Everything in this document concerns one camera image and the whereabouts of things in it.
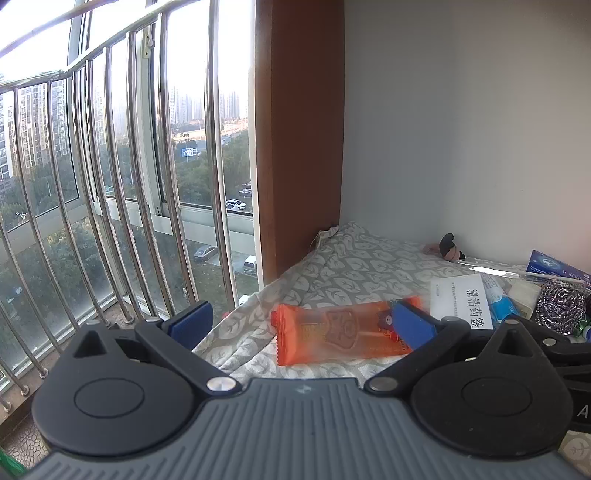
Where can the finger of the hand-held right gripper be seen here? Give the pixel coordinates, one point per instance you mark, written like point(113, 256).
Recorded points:
point(565, 353)

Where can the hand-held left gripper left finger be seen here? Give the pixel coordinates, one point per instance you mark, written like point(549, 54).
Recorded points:
point(193, 325)

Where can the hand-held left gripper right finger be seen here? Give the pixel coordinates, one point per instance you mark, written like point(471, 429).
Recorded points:
point(412, 325)

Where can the steel wool scrubber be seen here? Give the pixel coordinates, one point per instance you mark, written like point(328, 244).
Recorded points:
point(561, 307)

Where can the orange snack packet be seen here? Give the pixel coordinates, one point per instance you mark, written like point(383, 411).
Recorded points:
point(328, 334)

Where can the blue carton box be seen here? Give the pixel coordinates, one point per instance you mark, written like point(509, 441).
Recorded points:
point(549, 265)

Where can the green bottle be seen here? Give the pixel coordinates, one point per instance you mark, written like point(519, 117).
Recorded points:
point(585, 331)

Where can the white paper card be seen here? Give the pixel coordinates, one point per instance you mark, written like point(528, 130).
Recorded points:
point(457, 295)

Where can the beige sponge block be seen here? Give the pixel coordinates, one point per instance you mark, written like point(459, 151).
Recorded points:
point(524, 295)

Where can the grey leaf-print cloth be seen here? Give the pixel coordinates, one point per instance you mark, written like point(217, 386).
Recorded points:
point(360, 272)

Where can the blue and white tube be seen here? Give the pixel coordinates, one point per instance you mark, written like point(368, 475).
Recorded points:
point(501, 304)

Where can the small pink and black doll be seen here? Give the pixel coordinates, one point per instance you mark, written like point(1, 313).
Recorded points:
point(445, 247)

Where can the metal window railing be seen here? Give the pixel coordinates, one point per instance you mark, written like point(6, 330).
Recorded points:
point(212, 138)

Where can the brown wooden shelf unit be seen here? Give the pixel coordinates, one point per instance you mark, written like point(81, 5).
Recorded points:
point(300, 138)

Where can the green plastic item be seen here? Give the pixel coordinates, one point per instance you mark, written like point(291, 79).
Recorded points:
point(7, 464)

